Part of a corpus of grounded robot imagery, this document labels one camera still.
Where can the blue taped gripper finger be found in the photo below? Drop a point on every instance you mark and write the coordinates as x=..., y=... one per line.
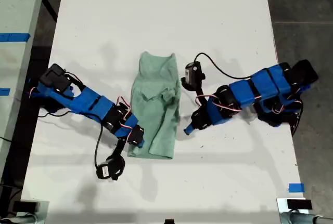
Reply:
x=188, y=129
x=140, y=144
x=191, y=131

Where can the small black knob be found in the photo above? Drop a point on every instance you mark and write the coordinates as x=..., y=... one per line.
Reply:
x=169, y=221

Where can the black table leg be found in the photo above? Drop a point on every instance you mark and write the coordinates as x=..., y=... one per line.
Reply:
x=50, y=5

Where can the short blue tape strip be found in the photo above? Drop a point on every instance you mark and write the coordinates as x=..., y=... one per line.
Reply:
x=4, y=92

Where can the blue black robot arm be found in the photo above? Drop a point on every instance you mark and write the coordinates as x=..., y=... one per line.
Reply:
x=260, y=86
x=88, y=102

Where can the small black box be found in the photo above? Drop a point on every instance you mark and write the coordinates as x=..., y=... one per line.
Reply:
x=25, y=206
x=299, y=204

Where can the pale green T-shirt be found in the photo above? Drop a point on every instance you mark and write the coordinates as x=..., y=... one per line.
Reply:
x=153, y=115

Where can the pale side table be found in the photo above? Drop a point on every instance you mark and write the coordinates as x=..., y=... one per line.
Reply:
x=15, y=0

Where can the blue tape square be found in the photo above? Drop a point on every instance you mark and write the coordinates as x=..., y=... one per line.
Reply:
x=296, y=187

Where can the long blue tape strip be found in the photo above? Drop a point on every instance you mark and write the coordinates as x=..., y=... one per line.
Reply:
x=14, y=37

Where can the shiny metal bracket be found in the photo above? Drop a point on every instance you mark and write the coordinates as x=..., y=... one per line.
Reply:
x=281, y=207
x=43, y=215

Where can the black camera stalk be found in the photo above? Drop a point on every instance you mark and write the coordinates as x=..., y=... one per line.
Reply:
x=200, y=98
x=119, y=148

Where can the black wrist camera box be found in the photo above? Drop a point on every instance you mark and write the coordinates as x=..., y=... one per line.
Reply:
x=193, y=74
x=109, y=168

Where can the black table clamp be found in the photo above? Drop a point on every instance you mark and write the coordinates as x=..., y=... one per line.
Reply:
x=296, y=124

